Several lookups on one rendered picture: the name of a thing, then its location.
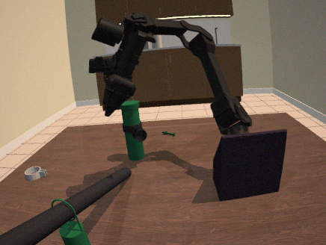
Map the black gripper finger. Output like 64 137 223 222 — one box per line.
102 76 108 105
105 86 131 117

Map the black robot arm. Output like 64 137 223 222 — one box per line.
88 12 252 135

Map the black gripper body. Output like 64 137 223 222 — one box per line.
103 49 140 96

